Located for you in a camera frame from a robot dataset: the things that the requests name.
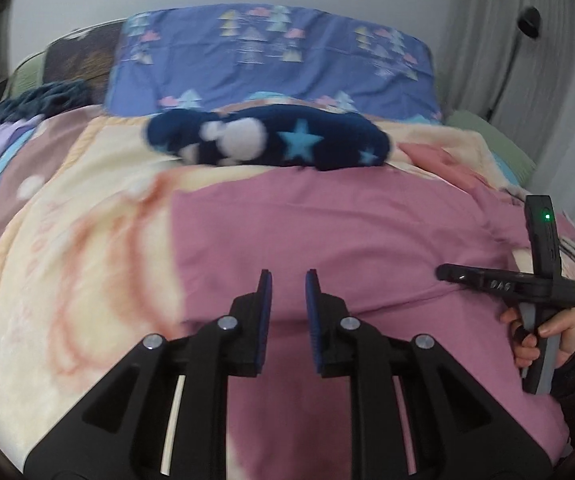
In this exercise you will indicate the green ribbed pillow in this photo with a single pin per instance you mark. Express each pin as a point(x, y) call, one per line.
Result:
point(27, 77)
point(492, 145)

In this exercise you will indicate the teal fringed scarf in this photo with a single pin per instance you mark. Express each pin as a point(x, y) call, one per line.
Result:
point(47, 97)

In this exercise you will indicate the pastel colour block bed sheet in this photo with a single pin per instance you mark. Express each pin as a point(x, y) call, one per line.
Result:
point(42, 160)

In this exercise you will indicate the salmon pink folded cloth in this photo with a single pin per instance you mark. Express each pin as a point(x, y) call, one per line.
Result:
point(437, 165)

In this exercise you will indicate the mauve pink garment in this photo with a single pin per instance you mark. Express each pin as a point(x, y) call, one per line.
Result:
point(367, 230)

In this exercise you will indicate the dark patterned pillow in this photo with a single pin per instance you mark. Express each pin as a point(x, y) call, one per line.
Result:
point(82, 60)

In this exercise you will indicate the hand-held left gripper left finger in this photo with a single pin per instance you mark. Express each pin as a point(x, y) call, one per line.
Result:
point(266, 305)

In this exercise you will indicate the blue tree print pillow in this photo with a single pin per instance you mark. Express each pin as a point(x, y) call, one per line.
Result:
point(217, 75)

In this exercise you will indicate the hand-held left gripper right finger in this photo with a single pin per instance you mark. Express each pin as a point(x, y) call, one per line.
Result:
point(312, 310)

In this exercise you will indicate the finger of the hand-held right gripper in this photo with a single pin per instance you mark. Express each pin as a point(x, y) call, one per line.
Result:
point(457, 274)

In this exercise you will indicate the white curtain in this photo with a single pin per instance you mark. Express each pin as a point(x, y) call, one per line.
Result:
point(557, 110)

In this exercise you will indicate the cream printed blanket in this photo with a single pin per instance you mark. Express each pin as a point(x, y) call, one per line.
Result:
point(92, 260)

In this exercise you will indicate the person's right hand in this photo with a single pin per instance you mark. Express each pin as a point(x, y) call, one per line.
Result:
point(567, 332)

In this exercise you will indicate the navy star print fleece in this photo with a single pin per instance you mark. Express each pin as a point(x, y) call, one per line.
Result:
point(327, 135)

